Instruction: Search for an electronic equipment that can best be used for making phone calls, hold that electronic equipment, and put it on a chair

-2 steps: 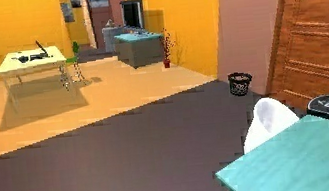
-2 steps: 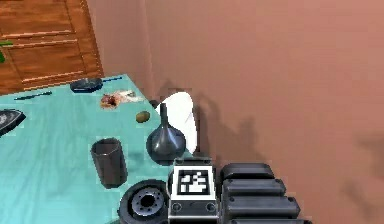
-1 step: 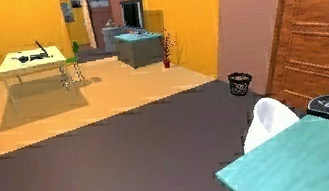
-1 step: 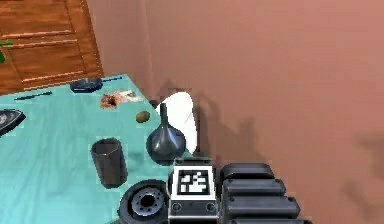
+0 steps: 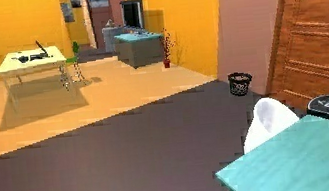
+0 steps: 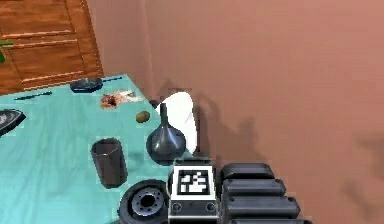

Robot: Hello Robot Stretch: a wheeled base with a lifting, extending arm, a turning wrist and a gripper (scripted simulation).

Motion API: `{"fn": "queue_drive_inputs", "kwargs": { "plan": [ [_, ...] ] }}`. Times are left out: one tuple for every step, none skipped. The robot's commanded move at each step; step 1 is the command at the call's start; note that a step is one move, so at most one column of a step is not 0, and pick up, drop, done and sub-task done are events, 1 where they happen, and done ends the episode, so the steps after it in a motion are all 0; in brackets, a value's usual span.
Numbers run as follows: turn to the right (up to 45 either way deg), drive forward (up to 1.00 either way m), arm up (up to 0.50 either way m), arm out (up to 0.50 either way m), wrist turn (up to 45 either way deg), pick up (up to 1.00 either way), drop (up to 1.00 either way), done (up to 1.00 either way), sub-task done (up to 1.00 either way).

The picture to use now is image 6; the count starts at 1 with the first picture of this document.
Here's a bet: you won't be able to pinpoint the green house plant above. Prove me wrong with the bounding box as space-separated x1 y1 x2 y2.
0 39 14 64

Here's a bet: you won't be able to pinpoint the dark grey vase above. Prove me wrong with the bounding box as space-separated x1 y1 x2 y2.
145 102 187 167

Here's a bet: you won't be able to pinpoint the black pen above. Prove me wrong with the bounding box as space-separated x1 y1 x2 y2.
13 90 53 101

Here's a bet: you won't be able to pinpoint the dark grey cup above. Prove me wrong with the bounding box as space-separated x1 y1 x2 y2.
90 137 129 190

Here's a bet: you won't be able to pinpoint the black flat device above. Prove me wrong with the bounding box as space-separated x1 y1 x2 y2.
0 108 27 137

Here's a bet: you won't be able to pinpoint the red and white food scraps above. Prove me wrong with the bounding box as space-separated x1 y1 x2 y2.
99 89 145 110

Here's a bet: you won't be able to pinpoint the olive green round fruit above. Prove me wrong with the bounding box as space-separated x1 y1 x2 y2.
135 110 151 124

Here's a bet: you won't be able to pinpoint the brown wooden door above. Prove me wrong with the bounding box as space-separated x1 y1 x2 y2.
0 0 105 97

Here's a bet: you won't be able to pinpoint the black pan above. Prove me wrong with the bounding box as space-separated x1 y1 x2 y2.
69 77 104 94

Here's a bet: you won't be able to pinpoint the turquoise table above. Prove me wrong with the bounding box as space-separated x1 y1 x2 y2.
0 73 194 224

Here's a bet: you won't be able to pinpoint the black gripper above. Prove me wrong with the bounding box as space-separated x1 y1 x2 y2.
117 179 172 224

